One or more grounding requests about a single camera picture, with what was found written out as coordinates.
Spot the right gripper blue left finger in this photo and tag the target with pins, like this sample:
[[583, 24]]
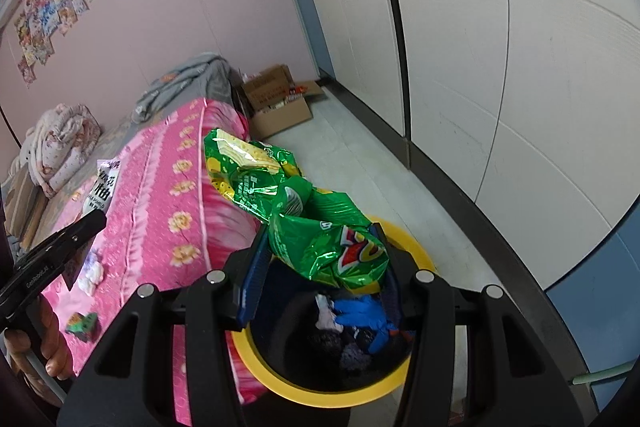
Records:
[[254, 266]]

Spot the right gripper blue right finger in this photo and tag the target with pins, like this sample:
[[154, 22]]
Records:
[[389, 289]]

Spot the green chip bag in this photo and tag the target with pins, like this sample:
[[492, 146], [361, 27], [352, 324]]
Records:
[[322, 235]]

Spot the small green snack wrapper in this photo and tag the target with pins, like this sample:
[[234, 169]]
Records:
[[82, 326]]

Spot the yellow rimmed black trash bin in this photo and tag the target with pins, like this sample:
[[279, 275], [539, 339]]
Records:
[[285, 352]]

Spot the person's left hand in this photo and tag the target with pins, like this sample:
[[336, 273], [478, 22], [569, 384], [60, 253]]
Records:
[[53, 347]]

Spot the blue rubber glove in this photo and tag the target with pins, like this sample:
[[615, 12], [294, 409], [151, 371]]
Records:
[[365, 312]]

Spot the black white printed wrapper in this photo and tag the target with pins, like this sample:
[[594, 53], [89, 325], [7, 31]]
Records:
[[103, 188]]

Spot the brown striped pillow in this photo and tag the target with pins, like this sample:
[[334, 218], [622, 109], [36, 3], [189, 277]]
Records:
[[23, 205]]

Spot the white crumpled paper in bin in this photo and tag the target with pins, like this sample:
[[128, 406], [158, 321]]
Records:
[[326, 316]]

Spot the pink floral quilt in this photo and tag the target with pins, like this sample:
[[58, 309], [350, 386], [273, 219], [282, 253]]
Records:
[[166, 224]]

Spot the folded white floral comforter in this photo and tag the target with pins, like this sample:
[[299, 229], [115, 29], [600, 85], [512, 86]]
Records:
[[57, 146]]

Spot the grey patterned bed sheet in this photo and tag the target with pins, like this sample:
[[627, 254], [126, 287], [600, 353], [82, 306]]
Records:
[[110, 144]]

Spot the open cardboard box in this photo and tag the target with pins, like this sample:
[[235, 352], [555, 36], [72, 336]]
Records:
[[277, 102]]

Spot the grey floral blanket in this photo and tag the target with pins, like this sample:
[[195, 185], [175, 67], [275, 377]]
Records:
[[208, 74]]

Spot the white wardrobe doors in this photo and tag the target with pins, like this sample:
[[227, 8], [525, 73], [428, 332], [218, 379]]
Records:
[[531, 107]]

